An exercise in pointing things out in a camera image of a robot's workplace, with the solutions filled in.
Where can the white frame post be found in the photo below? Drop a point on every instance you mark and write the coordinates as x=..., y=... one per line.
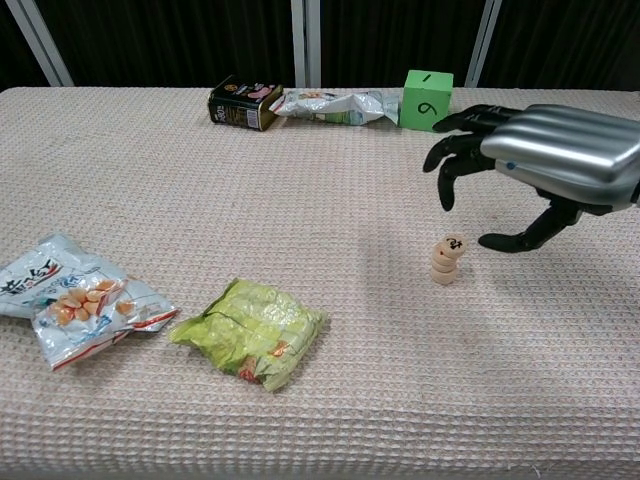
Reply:
x=305, y=40
x=482, y=45
x=42, y=45

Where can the dark green pleated curtain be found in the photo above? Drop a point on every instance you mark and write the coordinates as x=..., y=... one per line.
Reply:
x=175, y=40

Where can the yellow green snack bag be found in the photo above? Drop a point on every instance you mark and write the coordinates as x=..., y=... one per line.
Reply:
x=250, y=330

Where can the wooden chess piece black mark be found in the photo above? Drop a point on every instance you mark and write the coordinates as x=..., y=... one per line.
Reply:
x=454, y=244

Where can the white blue snack bag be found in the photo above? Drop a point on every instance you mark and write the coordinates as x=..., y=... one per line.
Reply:
x=75, y=300

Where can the wooden chess piece red mark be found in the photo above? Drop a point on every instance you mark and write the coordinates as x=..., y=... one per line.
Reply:
x=442, y=270
x=441, y=256

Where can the green numbered foam cube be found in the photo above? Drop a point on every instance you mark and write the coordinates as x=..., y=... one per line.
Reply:
x=422, y=100

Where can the silver crumpled snack bag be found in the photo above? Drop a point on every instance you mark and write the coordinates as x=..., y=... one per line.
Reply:
x=335, y=106

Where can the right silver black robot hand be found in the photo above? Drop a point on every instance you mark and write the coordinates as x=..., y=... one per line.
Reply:
x=560, y=150

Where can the black food tin can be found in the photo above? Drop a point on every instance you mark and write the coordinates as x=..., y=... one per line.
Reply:
x=240, y=109

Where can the beige waffle tablecloth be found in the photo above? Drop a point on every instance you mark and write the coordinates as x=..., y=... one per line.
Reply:
x=250, y=200

